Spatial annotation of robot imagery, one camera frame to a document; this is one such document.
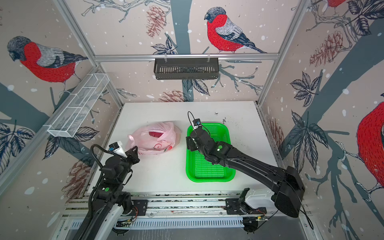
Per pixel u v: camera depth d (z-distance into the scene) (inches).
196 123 25.6
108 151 25.5
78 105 30.8
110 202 21.3
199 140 21.3
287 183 15.6
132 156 26.9
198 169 33.8
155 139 38.8
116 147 26.4
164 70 36.6
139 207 28.9
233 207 28.7
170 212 28.7
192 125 26.6
